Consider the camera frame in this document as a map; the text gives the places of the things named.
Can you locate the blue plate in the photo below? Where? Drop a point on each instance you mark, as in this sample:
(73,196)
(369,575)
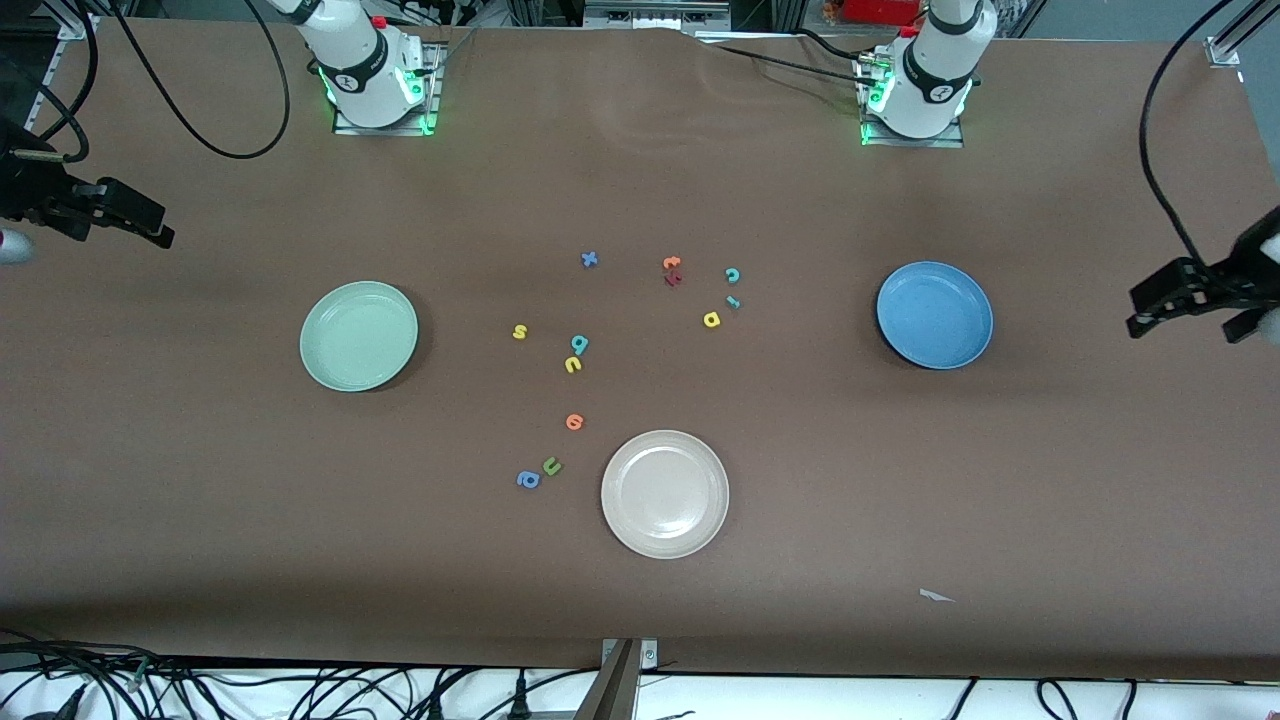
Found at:
(935,315)

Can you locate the brown table cover sheet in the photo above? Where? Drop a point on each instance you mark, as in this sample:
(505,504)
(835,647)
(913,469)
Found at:
(900,480)

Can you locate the aluminium frame post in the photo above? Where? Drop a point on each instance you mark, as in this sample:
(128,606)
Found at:
(620,690)

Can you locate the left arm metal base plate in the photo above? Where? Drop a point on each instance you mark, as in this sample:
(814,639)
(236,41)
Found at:
(915,143)

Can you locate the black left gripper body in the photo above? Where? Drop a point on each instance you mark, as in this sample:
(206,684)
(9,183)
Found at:
(1243,270)

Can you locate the black power plug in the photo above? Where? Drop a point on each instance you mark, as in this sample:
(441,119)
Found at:
(519,700)

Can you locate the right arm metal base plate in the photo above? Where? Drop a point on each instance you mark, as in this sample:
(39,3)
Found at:
(385,130)

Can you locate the red object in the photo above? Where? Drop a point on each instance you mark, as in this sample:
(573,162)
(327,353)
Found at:
(880,10)

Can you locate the white paper scrap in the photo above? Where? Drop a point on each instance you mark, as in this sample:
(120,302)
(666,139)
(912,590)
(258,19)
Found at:
(934,596)

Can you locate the grey metal box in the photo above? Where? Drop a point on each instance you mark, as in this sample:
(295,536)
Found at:
(650,12)

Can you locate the green plate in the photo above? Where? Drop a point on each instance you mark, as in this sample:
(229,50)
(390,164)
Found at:
(358,336)

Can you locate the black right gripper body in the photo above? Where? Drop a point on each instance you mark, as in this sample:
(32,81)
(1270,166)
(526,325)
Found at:
(28,186)

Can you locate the blue letter a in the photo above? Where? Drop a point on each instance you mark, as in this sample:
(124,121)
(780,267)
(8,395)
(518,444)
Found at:
(528,480)

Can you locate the beige plate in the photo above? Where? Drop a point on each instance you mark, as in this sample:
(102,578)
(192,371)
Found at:
(665,494)

